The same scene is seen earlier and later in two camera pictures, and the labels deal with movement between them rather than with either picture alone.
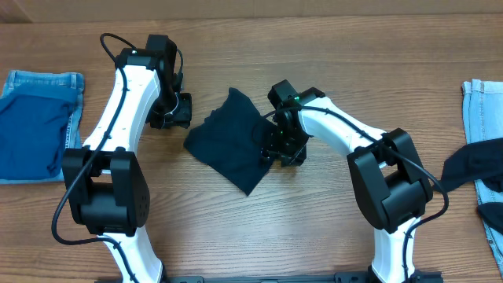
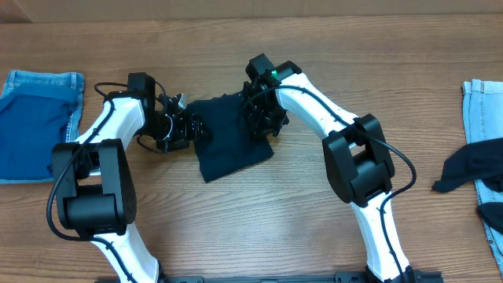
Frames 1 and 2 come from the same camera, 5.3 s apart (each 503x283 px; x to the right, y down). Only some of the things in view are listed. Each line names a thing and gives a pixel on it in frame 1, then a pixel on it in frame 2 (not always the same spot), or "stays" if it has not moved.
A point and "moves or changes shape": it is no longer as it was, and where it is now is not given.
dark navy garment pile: (479, 161) stays
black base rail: (419, 277) stays
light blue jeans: (483, 109) stays
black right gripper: (273, 147) → (260, 118)
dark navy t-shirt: (231, 141) moves or changes shape
